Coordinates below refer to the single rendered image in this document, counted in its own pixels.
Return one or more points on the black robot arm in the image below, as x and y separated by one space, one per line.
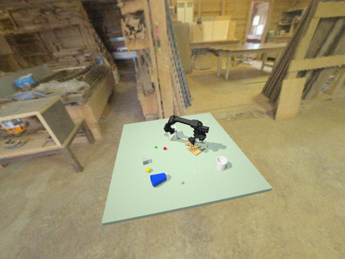
196 124

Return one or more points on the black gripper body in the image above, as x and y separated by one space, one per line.
192 139

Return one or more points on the white paper cup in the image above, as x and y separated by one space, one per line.
221 163

